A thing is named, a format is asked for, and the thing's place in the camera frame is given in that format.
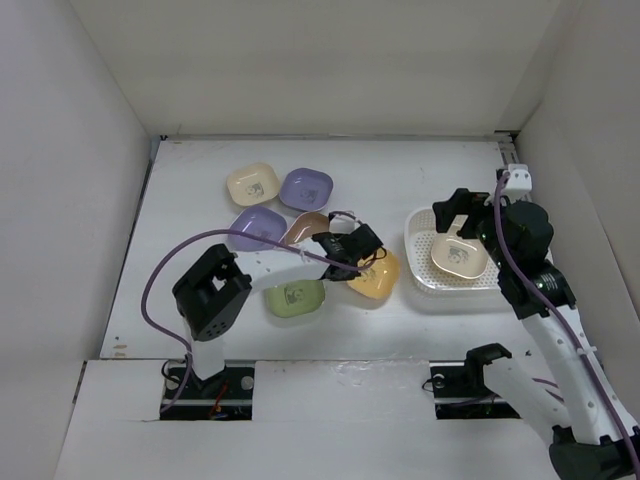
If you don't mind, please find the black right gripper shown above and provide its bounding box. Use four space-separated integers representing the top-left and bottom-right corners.
432 187 519 271

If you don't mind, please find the beige panda plate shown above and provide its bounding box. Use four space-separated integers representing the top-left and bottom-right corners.
431 234 488 280

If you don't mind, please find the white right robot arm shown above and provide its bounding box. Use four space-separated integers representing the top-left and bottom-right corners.
433 188 639 479

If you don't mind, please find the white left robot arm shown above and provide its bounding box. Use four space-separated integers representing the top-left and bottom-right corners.
172 224 383 397

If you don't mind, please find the white perforated plastic bin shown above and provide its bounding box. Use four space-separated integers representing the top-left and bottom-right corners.
404 207 510 314

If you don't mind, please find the brown panda plate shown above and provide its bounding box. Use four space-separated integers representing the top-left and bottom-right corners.
283 212 330 245

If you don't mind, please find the small purple panda plate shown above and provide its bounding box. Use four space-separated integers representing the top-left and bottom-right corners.
279 168 334 212

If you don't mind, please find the green panda plate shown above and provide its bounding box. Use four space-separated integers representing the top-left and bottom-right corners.
265 280 326 318

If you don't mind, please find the large purple panda plate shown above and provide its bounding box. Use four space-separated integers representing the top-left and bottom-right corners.
227 205 287 251

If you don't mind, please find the cream panda plate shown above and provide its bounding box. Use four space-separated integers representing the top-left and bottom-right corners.
226 162 280 207

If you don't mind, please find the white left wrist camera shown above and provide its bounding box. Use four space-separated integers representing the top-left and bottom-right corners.
328 211 362 234

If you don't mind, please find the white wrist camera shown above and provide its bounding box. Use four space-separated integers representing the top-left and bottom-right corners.
328 211 362 234
497 163 532 204

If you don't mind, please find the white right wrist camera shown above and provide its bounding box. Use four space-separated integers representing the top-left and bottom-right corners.
497 163 532 204

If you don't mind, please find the aluminium rail right side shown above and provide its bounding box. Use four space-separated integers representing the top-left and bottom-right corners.
495 131 520 166

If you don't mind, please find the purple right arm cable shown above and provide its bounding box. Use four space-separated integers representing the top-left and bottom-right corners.
492 169 640 451

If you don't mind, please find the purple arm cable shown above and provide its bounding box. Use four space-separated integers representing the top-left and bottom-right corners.
492 169 640 451
142 210 389 414

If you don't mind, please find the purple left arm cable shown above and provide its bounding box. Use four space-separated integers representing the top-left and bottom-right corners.
142 210 389 414

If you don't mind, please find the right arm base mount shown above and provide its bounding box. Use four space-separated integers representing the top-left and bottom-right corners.
422 343 520 420

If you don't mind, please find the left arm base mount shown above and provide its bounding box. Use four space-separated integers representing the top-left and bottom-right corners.
159 361 255 422

